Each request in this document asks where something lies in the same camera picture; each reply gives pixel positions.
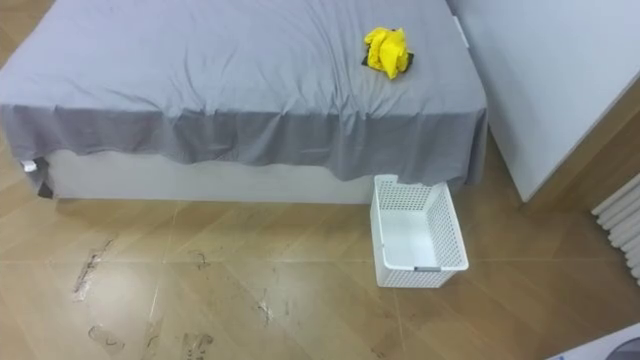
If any white perforated plastic basket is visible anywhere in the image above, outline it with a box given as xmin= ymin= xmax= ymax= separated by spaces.
xmin=369 ymin=174 xmax=470 ymax=290

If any grey bed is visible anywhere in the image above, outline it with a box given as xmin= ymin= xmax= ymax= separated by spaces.
xmin=0 ymin=0 xmax=489 ymax=205

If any crumpled yellow cloth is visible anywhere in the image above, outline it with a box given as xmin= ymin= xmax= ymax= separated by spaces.
xmin=361 ymin=26 xmax=415 ymax=81

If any white cabinet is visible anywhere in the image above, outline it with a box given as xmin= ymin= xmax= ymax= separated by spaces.
xmin=445 ymin=0 xmax=640 ymax=204

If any white ribbed radiator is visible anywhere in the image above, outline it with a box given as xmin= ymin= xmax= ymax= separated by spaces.
xmin=590 ymin=172 xmax=640 ymax=287

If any robot body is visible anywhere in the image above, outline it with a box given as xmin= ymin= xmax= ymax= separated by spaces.
xmin=545 ymin=322 xmax=640 ymax=360

